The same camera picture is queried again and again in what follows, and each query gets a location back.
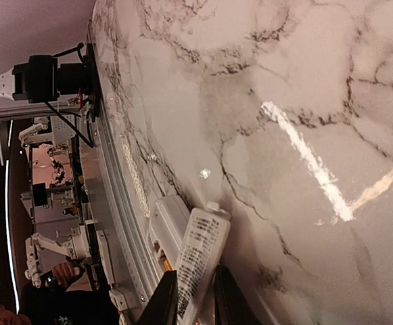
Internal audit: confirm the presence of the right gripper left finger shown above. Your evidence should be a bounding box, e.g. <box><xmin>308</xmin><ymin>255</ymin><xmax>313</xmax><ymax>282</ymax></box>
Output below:
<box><xmin>137</xmin><ymin>271</ymin><xmax>178</xmax><ymax>325</ymax></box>

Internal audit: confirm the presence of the white remote control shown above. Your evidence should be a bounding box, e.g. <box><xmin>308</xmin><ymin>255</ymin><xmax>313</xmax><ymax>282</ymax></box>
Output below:
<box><xmin>147</xmin><ymin>195</ymin><xmax>190</xmax><ymax>272</ymax></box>

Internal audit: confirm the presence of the front aluminium rail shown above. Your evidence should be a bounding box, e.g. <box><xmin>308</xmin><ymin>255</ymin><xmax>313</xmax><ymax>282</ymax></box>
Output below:
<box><xmin>89</xmin><ymin>14</ymin><xmax>161</xmax><ymax>305</ymax></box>

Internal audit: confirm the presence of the white battery compartment cover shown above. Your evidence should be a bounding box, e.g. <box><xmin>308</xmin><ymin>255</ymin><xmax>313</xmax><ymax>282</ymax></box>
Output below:
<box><xmin>176</xmin><ymin>202</ymin><xmax>231</xmax><ymax>324</ymax></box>

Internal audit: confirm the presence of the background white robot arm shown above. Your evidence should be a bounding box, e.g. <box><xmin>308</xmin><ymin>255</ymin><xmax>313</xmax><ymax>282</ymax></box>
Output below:
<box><xmin>25</xmin><ymin>225</ymin><xmax>260</xmax><ymax>324</ymax></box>

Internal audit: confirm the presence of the orange battery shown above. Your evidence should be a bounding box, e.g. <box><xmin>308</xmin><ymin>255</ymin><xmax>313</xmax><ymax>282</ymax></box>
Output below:
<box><xmin>162</xmin><ymin>258</ymin><xmax>174</xmax><ymax>272</ymax></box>

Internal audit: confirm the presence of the white air conditioner remote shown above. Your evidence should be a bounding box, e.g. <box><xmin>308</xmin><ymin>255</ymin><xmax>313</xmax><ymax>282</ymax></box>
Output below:
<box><xmin>96</xmin><ymin>230</ymin><xmax>115</xmax><ymax>286</ymax></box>

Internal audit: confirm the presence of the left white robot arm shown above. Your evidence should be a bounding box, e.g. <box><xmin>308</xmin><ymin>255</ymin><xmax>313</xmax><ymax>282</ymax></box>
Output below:
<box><xmin>0</xmin><ymin>55</ymin><xmax>92</xmax><ymax>104</ymax></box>

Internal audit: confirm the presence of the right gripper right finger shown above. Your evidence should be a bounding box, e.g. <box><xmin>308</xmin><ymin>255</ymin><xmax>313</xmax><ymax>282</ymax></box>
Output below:
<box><xmin>214</xmin><ymin>265</ymin><xmax>260</xmax><ymax>325</ymax></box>

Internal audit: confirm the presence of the person's hand in background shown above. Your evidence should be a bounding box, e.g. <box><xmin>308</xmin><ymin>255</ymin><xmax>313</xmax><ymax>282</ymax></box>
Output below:
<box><xmin>52</xmin><ymin>262</ymin><xmax>82</xmax><ymax>288</ymax></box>

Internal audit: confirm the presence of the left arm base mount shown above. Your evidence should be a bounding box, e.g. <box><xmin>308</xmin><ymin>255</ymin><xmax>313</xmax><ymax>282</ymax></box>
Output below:
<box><xmin>45</xmin><ymin>43</ymin><xmax>103</xmax><ymax>148</ymax></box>

